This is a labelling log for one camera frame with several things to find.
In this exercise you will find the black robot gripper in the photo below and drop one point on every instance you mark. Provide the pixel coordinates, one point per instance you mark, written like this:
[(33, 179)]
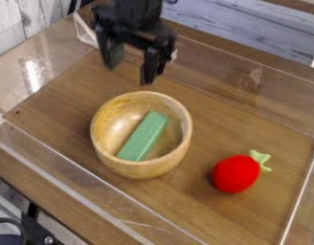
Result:
[(132, 22)]

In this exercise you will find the green rectangular block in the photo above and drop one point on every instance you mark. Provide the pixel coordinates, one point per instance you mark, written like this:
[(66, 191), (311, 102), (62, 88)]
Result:
[(144, 137)]

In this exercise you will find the brown wooden bowl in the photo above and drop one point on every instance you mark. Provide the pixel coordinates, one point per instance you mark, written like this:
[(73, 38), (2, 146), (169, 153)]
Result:
[(114, 123)]

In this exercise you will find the red felt strawberry toy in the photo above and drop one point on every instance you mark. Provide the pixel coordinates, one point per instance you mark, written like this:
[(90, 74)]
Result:
[(236, 173)]

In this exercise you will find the clear acrylic tray wall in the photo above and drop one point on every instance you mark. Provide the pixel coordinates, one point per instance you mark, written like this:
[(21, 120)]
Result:
[(200, 160)]

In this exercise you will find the black metal table bracket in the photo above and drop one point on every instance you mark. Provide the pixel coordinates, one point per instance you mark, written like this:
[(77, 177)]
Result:
[(38, 234)]

